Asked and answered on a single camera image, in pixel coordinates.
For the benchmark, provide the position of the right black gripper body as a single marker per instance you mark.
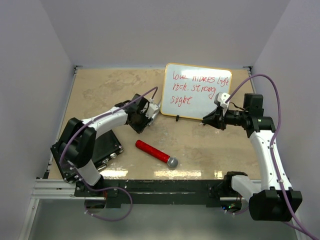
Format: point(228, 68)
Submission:
point(233, 117)

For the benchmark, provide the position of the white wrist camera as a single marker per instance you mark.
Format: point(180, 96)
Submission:
point(221, 100)
point(151, 109)

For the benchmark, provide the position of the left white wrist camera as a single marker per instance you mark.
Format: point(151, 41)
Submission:
point(151, 109)

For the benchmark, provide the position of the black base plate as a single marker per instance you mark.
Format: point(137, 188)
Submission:
point(209, 193)

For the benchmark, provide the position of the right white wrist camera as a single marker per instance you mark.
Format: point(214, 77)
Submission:
point(221, 100)

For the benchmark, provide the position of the red toy microphone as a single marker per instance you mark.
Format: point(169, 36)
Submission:
point(172, 162)

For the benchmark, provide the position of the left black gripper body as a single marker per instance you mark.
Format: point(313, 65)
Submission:
point(141, 121)

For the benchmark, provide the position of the yellow framed whiteboard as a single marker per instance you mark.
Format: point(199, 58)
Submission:
point(189, 91)

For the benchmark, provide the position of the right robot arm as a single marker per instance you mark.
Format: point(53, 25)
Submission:
point(275, 199)

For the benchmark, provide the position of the silver toy microphone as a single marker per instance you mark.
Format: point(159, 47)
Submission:
point(154, 118)

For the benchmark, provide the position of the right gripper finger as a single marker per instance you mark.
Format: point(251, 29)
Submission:
point(213, 122)
point(215, 114)

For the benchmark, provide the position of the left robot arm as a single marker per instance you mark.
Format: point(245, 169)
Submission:
point(75, 147)

